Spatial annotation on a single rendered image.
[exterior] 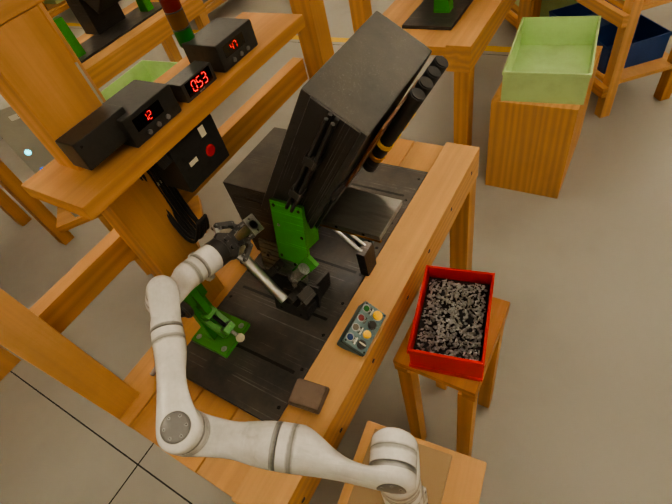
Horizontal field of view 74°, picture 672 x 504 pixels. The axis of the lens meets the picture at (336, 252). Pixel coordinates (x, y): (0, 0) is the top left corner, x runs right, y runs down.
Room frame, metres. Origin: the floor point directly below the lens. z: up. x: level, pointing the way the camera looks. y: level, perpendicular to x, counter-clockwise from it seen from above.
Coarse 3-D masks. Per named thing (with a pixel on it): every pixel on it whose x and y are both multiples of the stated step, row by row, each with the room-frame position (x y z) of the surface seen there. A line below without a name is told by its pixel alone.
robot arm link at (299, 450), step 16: (288, 432) 0.34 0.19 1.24; (304, 432) 0.34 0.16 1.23; (288, 448) 0.31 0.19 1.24; (304, 448) 0.31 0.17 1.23; (320, 448) 0.30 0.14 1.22; (288, 464) 0.29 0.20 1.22; (304, 464) 0.28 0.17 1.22; (320, 464) 0.27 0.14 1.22; (336, 464) 0.27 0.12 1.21; (352, 464) 0.26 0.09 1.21; (384, 464) 0.24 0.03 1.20; (400, 464) 0.24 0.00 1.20; (336, 480) 0.25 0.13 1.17; (352, 480) 0.24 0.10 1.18; (368, 480) 0.23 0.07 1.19; (384, 480) 0.22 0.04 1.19; (400, 480) 0.21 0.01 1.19; (416, 480) 0.21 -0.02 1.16
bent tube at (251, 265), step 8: (248, 216) 0.95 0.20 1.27; (248, 224) 0.92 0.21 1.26; (256, 224) 0.94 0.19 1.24; (240, 232) 0.94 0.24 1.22; (248, 232) 0.92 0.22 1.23; (256, 232) 0.91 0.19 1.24; (240, 248) 0.94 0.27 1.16; (248, 264) 0.92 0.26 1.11; (256, 264) 0.92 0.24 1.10; (256, 272) 0.90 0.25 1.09; (264, 272) 0.90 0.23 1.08; (264, 280) 0.88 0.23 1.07; (272, 280) 0.88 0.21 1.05; (272, 288) 0.86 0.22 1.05; (280, 296) 0.83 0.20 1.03
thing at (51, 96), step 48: (0, 48) 0.98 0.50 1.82; (48, 48) 1.04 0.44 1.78; (48, 96) 0.99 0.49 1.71; (96, 96) 1.06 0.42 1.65; (48, 144) 1.00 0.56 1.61; (144, 192) 1.03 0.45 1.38; (144, 240) 0.97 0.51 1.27; (0, 288) 0.74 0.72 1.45; (0, 336) 0.69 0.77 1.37; (48, 336) 0.73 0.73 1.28; (96, 384) 0.71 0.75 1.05
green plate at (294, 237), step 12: (276, 204) 0.97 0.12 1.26; (276, 216) 0.96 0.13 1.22; (288, 216) 0.94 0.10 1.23; (300, 216) 0.91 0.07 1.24; (276, 228) 0.96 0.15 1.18; (288, 228) 0.93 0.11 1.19; (300, 228) 0.90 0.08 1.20; (312, 228) 0.94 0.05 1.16; (276, 240) 0.96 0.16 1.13; (288, 240) 0.93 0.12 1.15; (300, 240) 0.90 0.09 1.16; (312, 240) 0.92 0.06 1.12; (288, 252) 0.92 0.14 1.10; (300, 252) 0.90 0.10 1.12
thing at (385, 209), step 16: (352, 192) 1.07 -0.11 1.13; (368, 192) 1.05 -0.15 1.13; (336, 208) 1.02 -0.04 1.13; (352, 208) 1.00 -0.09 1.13; (368, 208) 0.98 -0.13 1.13; (384, 208) 0.96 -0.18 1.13; (320, 224) 0.99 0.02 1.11; (336, 224) 0.95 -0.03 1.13; (352, 224) 0.93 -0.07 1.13; (368, 224) 0.91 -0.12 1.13; (384, 224) 0.89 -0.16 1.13
